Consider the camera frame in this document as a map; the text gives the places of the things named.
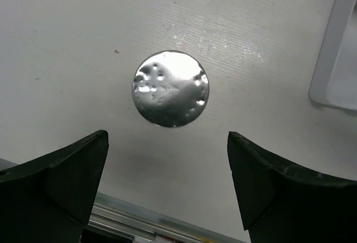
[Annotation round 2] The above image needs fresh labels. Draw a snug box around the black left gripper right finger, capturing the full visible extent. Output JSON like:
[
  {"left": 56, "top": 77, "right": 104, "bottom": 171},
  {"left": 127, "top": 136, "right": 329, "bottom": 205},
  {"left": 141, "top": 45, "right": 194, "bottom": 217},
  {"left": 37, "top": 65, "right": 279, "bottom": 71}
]
[{"left": 227, "top": 132, "right": 356, "bottom": 242}]

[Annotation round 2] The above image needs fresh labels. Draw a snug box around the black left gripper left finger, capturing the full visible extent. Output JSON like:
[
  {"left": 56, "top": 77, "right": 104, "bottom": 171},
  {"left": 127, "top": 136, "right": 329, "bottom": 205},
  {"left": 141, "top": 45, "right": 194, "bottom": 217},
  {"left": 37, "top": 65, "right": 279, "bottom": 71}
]
[{"left": 1, "top": 130, "right": 109, "bottom": 242}]

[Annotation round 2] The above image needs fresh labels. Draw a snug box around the blue-label pepper shaker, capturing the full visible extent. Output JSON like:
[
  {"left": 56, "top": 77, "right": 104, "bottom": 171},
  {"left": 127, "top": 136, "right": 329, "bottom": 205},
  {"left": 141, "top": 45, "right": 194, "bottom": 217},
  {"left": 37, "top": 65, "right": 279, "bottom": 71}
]
[{"left": 131, "top": 50, "right": 210, "bottom": 128}]

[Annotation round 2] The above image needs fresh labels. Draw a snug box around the white divided organizer tray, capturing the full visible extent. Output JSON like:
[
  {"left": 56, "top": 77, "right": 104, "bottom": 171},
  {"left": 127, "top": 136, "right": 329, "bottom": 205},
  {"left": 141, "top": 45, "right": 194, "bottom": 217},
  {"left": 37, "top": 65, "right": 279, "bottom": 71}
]
[{"left": 309, "top": 0, "right": 356, "bottom": 111}]

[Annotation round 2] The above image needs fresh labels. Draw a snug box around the aluminium table frame rail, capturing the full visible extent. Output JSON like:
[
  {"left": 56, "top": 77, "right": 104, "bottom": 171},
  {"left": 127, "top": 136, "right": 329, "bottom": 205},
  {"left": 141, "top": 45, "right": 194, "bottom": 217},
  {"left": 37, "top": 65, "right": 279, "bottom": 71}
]
[{"left": 88, "top": 192, "right": 241, "bottom": 243}]

